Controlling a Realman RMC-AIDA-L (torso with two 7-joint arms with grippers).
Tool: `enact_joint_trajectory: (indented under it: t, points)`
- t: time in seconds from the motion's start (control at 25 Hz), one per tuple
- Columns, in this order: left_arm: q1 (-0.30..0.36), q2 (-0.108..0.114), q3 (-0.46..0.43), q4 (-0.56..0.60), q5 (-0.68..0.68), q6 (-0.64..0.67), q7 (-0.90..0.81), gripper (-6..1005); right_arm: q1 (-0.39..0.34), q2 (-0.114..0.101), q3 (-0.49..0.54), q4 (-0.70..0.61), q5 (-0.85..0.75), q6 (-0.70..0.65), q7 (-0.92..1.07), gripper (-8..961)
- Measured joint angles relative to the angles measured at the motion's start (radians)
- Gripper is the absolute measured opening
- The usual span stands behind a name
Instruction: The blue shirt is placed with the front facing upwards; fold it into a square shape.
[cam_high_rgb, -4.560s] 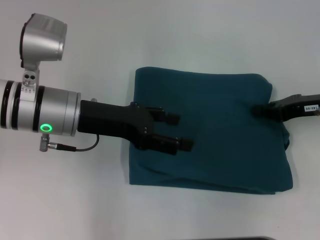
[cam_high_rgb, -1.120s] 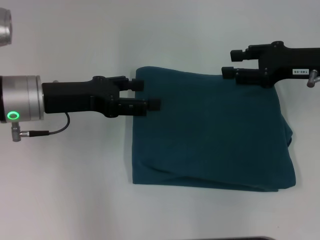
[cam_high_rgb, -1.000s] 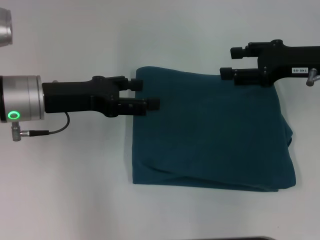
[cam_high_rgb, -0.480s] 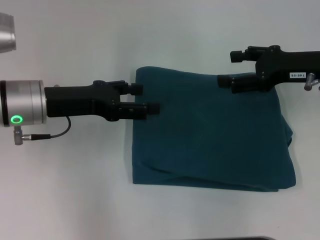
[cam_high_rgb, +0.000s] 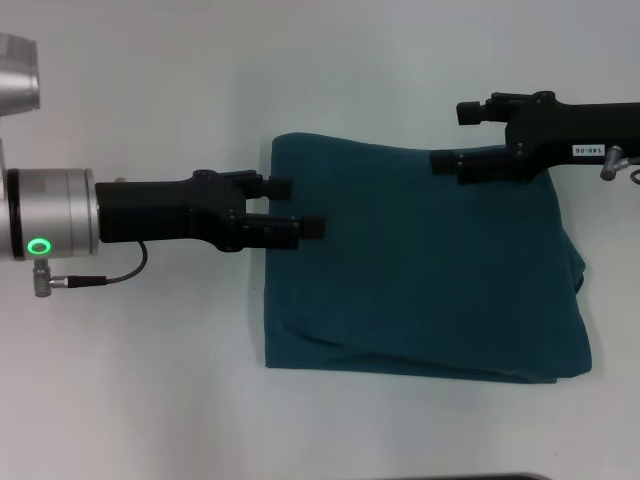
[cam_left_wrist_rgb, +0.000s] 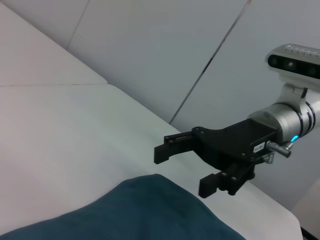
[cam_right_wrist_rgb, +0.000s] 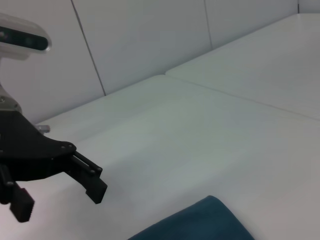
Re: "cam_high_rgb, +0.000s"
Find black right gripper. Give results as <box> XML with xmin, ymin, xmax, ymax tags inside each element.
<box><xmin>431</xmin><ymin>90</ymin><xmax>640</xmax><ymax>186</ymax></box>

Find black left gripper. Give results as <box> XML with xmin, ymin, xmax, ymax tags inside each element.
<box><xmin>94</xmin><ymin>168</ymin><xmax>328</xmax><ymax>255</ymax></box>

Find teal T-shirt with FREE print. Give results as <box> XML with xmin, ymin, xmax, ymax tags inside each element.
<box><xmin>262</xmin><ymin>131</ymin><xmax>594</xmax><ymax>385</ymax></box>

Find right arm cable with connectors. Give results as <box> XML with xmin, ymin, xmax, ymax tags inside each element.
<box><xmin>598</xmin><ymin>144</ymin><xmax>640</xmax><ymax>186</ymax></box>

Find left arm cable with connectors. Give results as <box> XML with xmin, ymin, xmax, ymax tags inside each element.
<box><xmin>33</xmin><ymin>175</ymin><xmax>147</xmax><ymax>298</ymax></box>

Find arm cable with connectors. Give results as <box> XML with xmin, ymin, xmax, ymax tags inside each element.
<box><xmin>33</xmin><ymin>175</ymin><xmax>147</xmax><ymax>298</ymax></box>
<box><xmin>598</xmin><ymin>144</ymin><xmax>640</xmax><ymax>186</ymax></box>

